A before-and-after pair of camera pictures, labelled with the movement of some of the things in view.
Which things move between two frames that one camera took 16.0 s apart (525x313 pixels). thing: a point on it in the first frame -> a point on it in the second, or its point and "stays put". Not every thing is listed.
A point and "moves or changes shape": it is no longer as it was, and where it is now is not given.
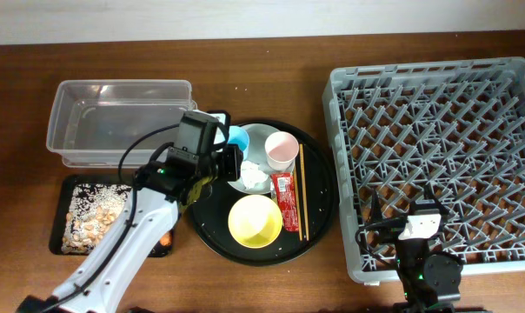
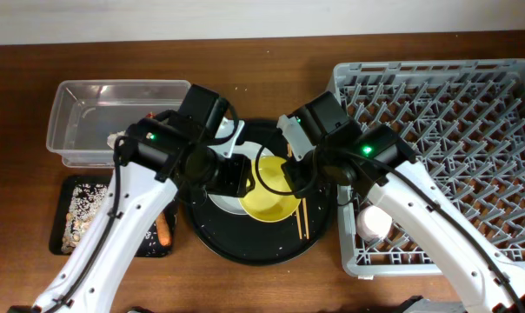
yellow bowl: [255, 221] -> [265, 205]
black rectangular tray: [61, 205] stays put
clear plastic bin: [90, 121] stays put
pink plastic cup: [281, 149] -> [373, 222]
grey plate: [258, 135] -> [231, 203]
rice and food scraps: [91, 209] stays put
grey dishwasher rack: [469, 129] stays put
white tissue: [251, 175] moves or changes shape
